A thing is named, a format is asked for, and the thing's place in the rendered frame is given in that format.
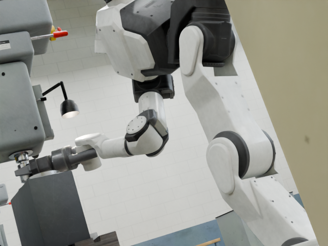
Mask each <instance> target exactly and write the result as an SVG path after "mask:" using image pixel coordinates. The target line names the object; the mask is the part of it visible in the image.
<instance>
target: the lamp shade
mask: <svg viewBox="0 0 328 246"><path fill-rule="evenodd" d="M60 112H61V117H62V118H65V119H66V118H72V117H74V116H76V115H78V114H79V113H80V112H79V108H78V106H77V104H76V103H75V101H73V100H65V101H63V102H62V103H61V104H60Z"/></svg>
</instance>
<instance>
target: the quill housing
mask: <svg viewBox="0 0 328 246"><path fill-rule="evenodd" d="M44 140H45V132H44V128H43V125H42V121H41V117H40V113H39V110H38V106H37V102H36V99H35V95H34V91H33V88H32V84H31V81H30V77H29V73H28V70H27V66H26V64H25V63H23V62H21V61H15V62H9V63H3V64H0V164H1V163H5V162H10V161H14V160H15V159H10V158H9V157H8V156H9V155H10V154H11V153H13V152H16V151H19V150H24V149H32V150H33V153H32V154H30V155H29V156H28V157H32V156H36V155H39V154H40V153H41V151H42V148H43V144H44Z"/></svg>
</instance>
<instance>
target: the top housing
mask: <svg viewBox="0 0 328 246"><path fill-rule="evenodd" d="M52 24H53V22H52V18H51V15H50V11H49V8H48V4H47V1H46V0H0V35H1V34H8V33H15V32H22V31H27V32H28V33H29V35H30V37H35V36H41V35H48V34H51V29H52ZM49 40H50V38H44V39H37V40H31V42H32V45H33V49H34V56H35V55H41V54H45V53H46V52H47V49H48V45H49Z"/></svg>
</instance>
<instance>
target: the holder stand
mask: <svg viewBox="0 0 328 246"><path fill-rule="evenodd" d="M11 205H12V210H13V213H14V217H15V221H16V225H17V229H18V233H19V237H20V242H21V246H66V245H68V246H72V245H73V244H74V243H76V242H80V241H83V240H86V239H90V234H89V230H88V227H87V223H86V220H85V216H84V213H83V209H82V205H81V202H80V198H79V194H78V191H77V187H76V184H75V180H74V177H73V173H72V171H71V170H70V171H65V172H61V173H60V171H58V170H51V171H46V172H42V173H39V174H36V175H33V176H31V177H29V178H28V179H26V182H25V183H24V185H23V186H22V187H21V188H20V189H19V190H18V192H17V193H16V194H15V196H14V197H13V198H12V199H11Z"/></svg>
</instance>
